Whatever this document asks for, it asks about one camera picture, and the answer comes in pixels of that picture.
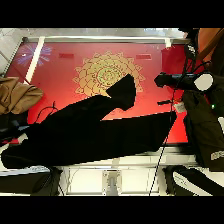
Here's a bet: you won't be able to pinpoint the black garment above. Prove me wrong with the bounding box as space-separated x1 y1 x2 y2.
0 111 31 143

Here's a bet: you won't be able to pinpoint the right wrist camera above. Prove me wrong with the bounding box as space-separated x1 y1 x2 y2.
183 42 200 63

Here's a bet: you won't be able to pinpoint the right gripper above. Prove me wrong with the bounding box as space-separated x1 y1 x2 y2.
154 72 177 90

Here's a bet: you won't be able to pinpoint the black cable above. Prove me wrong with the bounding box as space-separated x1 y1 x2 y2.
34 100 59 123
148 99 178 197

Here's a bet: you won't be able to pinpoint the black pants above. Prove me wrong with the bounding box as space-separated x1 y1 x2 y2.
0 73 178 170

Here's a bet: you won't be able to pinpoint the brown garment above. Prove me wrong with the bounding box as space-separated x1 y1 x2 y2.
0 76 45 116

